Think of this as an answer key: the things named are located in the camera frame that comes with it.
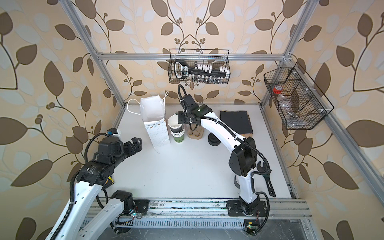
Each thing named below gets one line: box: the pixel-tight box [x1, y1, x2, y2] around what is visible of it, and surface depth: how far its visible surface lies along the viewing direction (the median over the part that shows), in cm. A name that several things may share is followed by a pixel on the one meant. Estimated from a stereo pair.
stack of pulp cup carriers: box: [187, 123, 204, 140], surface depth 98 cm
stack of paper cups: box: [170, 124, 185, 143], surface depth 91 cm
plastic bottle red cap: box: [272, 85, 293, 113], surface depth 84 cm
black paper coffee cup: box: [167, 114, 183, 133], surface depth 86 cm
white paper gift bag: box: [127, 91, 171, 154], surface depth 91 cm
